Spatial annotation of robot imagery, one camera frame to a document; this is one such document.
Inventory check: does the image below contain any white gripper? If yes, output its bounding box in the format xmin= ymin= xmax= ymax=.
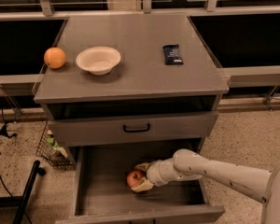
xmin=131 ymin=160 xmax=172 ymax=193

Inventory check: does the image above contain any red apple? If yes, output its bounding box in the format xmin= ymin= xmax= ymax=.
xmin=126 ymin=170 xmax=144 ymax=188

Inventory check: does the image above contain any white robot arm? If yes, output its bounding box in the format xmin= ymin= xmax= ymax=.
xmin=127 ymin=149 xmax=280 ymax=224

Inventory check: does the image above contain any open grey middle drawer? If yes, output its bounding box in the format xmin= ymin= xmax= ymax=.
xmin=56 ymin=140 xmax=225 ymax=224

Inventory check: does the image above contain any grey top drawer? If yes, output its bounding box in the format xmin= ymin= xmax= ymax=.
xmin=49 ymin=111 xmax=218 ymax=147

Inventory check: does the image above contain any grey drawer cabinet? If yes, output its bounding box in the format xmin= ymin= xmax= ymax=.
xmin=31 ymin=13 xmax=230 ymax=224

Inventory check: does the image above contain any dark blue snack bar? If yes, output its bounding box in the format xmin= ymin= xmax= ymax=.
xmin=162 ymin=44 xmax=183 ymax=65

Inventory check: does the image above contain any white bowl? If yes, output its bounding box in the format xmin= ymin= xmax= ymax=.
xmin=76 ymin=47 xmax=121 ymax=76

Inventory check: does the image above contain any black stand leg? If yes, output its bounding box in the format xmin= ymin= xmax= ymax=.
xmin=0 ymin=161 xmax=46 ymax=224

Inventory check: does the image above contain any orange fruit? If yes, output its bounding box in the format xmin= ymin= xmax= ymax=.
xmin=44 ymin=48 xmax=66 ymax=69

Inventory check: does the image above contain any black drawer handle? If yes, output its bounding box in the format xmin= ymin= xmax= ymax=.
xmin=122 ymin=123 xmax=150 ymax=133

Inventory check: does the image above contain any black wire basket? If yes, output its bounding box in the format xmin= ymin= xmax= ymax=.
xmin=35 ymin=123 xmax=76 ymax=170

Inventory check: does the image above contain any black floor cable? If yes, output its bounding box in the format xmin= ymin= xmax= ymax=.
xmin=0 ymin=87 xmax=20 ymax=147

